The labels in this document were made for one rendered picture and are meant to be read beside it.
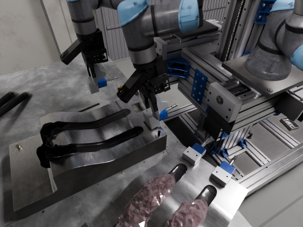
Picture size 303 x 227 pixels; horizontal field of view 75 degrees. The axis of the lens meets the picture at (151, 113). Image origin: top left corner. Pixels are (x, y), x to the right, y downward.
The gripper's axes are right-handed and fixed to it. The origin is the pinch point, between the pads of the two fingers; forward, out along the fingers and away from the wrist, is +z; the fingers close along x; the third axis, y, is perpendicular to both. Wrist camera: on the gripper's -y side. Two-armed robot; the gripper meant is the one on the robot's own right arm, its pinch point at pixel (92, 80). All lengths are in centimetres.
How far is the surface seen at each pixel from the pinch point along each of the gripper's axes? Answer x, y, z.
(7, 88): 38, -37, 15
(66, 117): -13.5, -14.5, 2.6
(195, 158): -49, 17, 7
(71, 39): 165, 17, 51
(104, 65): 33.6, 15.2, 15.1
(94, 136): -24.4, -8.5, 5.7
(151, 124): -31.7, 10.2, 2.7
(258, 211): -65, 76, 95
